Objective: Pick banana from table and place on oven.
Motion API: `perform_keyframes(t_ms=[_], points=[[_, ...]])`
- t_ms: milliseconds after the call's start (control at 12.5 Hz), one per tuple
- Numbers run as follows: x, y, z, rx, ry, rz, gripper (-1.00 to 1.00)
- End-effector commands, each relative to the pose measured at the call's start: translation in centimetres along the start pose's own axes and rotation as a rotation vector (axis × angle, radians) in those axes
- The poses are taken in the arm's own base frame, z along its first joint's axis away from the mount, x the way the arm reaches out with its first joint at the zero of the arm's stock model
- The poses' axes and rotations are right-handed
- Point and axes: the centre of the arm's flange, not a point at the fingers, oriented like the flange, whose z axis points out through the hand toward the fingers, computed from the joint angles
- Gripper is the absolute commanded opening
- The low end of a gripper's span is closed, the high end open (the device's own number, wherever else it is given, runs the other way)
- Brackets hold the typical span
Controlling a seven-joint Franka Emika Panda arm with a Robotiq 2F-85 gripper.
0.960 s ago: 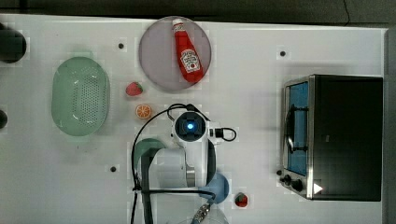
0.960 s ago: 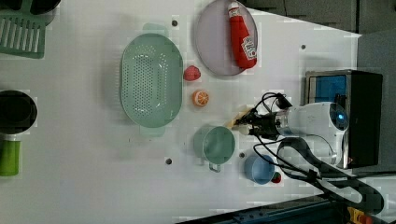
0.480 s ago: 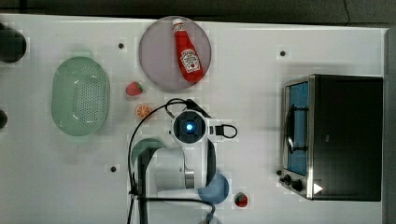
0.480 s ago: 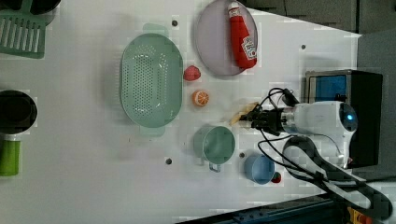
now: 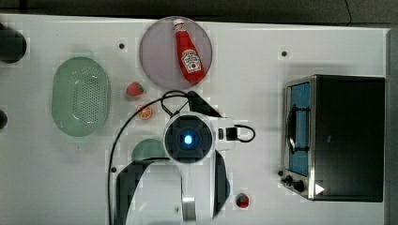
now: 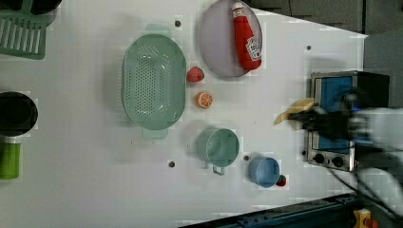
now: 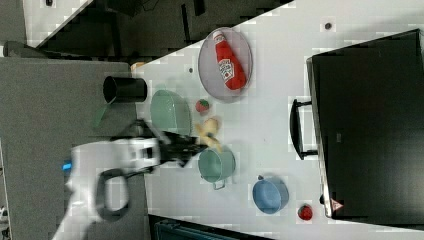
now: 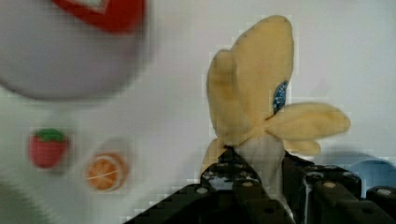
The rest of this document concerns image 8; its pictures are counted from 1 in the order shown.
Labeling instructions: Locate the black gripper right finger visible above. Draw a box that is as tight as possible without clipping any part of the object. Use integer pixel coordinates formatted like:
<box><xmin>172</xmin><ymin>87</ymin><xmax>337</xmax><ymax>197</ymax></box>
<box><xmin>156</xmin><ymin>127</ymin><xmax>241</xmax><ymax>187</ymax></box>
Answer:
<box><xmin>282</xmin><ymin>153</ymin><xmax>395</xmax><ymax>224</ymax></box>

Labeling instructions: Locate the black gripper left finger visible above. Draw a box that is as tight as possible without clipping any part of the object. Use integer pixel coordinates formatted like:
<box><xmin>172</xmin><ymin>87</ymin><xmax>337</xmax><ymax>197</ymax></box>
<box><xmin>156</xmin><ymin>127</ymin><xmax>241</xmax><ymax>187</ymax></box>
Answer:
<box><xmin>124</xmin><ymin>147</ymin><xmax>295</xmax><ymax>224</ymax></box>

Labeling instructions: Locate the yellow plush peeled banana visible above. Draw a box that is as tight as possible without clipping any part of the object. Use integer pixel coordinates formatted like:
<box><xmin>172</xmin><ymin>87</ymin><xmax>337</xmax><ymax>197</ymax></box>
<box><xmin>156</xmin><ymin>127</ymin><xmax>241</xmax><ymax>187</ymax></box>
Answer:
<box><xmin>201</xmin><ymin>15</ymin><xmax>350</xmax><ymax>203</ymax></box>

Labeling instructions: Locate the toy orange slice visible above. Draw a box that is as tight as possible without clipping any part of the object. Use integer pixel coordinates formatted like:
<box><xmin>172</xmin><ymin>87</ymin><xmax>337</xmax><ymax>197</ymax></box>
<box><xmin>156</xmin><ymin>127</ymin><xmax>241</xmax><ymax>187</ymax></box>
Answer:
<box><xmin>84</xmin><ymin>153</ymin><xmax>128</xmax><ymax>192</ymax></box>

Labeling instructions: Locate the toy strawberry near plate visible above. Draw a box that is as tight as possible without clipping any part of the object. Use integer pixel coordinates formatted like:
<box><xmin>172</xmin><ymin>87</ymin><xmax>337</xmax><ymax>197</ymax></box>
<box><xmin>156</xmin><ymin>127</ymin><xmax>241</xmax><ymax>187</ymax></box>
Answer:
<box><xmin>29</xmin><ymin>128</ymin><xmax>69</xmax><ymax>169</ymax></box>

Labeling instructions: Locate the red ketchup bottle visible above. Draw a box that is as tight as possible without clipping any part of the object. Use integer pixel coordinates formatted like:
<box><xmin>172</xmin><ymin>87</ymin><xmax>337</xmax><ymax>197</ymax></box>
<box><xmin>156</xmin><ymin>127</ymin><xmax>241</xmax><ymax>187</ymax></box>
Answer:
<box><xmin>51</xmin><ymin>0</ymin><xmax>146</xmax><ymax>35</ymax></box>

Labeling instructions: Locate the grey round plate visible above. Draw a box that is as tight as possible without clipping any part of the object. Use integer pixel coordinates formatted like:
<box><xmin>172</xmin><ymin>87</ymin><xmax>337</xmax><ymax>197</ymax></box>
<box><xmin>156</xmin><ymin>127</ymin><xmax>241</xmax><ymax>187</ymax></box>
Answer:
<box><xmin>0</xmin><ymin>0</ymin><xmax>149</xmax><ymax>100</ymax></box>

